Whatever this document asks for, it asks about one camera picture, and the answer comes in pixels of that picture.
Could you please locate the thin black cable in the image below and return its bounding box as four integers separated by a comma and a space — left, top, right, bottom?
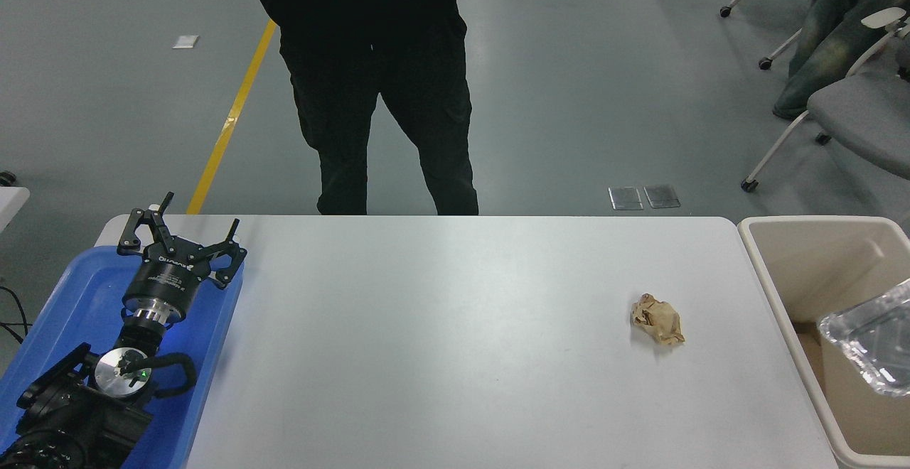
0, 286, 29, 345

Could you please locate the large pale bin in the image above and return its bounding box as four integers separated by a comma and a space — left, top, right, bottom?
737, 215, 910, 469

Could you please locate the silver foil tray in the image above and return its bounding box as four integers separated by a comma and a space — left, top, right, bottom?
816, 279, 910, 397

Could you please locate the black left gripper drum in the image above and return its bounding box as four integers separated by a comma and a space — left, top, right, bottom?
122, 242, 214, 313

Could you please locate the small white side table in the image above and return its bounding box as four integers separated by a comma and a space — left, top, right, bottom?
0, 186, 31, 232

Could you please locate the blue plastic tray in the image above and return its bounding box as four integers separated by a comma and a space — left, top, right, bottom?
0, 244, 245, 469

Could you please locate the seated person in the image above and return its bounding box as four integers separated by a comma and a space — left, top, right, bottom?
771, 0, 910, 120

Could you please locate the grey padded chair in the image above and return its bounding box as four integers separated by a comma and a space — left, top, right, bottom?
739, 7, 910, 193

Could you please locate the crumpled tan paper ball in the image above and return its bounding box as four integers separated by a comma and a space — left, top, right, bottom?
631, 293, 686, 346

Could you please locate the standing person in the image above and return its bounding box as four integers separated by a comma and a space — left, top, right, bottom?
244, 0, 480, 216

